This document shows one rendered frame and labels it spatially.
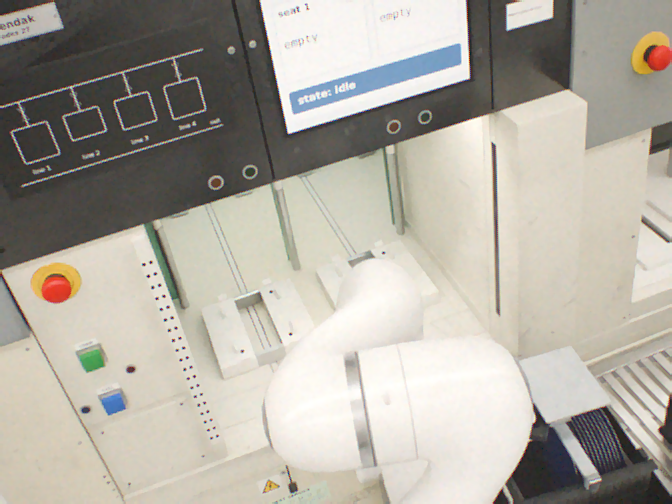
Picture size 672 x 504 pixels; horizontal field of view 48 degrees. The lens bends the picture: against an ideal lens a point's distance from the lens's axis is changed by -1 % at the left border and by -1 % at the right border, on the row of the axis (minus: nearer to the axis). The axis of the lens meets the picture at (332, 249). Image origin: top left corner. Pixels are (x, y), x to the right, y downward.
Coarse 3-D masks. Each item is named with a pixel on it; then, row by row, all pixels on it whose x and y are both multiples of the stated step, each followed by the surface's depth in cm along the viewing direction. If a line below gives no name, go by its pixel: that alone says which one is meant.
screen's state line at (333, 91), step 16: (448, 48) 107; (400, 64) 106; (416, 64) 107; (432, 64) 108; (448, 64) 109; (336, 80) 104; (352, 80) 105; (368, 80) 106; (384, 80) 107; (400, 80) 108; (304, 96) 104; (320, 96) 105; (336, 96) 106; (352, 96) 107
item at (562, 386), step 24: (528, 360) 114; (552, 360) 114; (576, 360) 113; (552, 384) 110; (576, 384) 109; (552, 408) 107; (576, 408) 106; (528, 456) 132; (576, 456) 109; (624, 456) 118; (648, 456) 110; (528, 480) 133; (600, 480) 106; (624, 480) 109; (648, 480) 112
